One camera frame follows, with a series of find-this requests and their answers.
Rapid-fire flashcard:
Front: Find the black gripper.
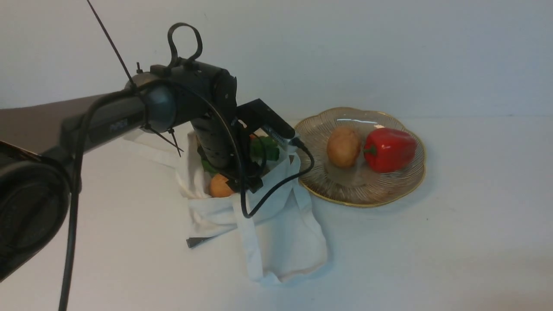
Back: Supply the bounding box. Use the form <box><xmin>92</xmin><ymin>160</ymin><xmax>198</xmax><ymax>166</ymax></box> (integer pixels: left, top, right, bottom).
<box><xmin>191</xmin><ymin>114</ymin><xmax>264</xmax><ymax>193</ymax></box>

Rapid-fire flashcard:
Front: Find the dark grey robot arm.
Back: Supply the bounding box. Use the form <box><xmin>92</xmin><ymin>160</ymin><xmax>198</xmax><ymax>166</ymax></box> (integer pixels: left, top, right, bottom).
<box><xmin>1</xmin><ymin>59</ymin><xmax>261</xmax><ymax>280</ymax></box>

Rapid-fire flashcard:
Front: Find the grey flat object under bag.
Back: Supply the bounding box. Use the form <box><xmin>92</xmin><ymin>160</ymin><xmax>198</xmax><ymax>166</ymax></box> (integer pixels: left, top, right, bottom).
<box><xmin>186</xmin><ymin>237</ymin><xmax>213</xmax><ymax>249</ymax></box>

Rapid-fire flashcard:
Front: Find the white cloth tote bag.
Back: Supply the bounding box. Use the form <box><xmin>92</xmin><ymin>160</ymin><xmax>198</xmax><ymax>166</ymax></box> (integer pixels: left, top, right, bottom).
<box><xmin>123</xmin><ymin>129</ymin><xmax>328</xmax><ymax>285</ymax></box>

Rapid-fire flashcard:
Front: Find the green cucumber vegetable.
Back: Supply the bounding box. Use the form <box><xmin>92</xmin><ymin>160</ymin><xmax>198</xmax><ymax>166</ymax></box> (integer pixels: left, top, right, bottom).
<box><xmin>201</xmin><ymin>159</ymin><xmax>219</xmax><ymax>175</ymax></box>

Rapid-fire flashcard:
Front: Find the orange carrot with green top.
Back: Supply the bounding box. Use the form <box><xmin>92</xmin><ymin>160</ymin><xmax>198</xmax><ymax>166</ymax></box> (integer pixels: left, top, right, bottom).
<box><xmin>250</xmin><ymin>134</ymin><xmax>280</xmax><ymax>161</ymax></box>

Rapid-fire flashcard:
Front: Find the brown potato on plate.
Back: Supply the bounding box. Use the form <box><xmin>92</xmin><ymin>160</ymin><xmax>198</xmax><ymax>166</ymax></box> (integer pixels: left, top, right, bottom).
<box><xmin>327</xmin><ymin>126</ymin><xmax>361</xmax><ymax>169</ymax></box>

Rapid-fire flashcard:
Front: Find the glass plate with gold rim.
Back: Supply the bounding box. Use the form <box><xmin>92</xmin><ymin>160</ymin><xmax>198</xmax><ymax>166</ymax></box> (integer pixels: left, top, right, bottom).
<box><xmin>295</xmin><ymin>108</ymin><xmax>426</xmax><ymax>207</ymax></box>

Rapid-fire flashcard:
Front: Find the red bell pepper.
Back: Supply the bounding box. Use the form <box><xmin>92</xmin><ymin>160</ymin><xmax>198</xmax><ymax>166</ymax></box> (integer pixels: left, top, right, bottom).
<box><xmin>362</xmin><ymin>128</ymin><xmax>417</xmax><ymax>174</ymax></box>

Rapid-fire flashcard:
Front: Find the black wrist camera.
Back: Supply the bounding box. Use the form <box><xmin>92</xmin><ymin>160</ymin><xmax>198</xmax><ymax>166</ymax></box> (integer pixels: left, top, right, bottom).
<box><xmin>236</xmin><ymin>99</ymin><xmax>296</xmax><ymax>142</ymax></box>

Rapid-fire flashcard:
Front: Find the black cable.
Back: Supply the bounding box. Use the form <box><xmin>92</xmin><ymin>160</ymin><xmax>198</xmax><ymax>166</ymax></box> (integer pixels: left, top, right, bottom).
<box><xmin>58</xmin><ymin>80</ymin><xmax>315</xmax><ymax>311</ymax></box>

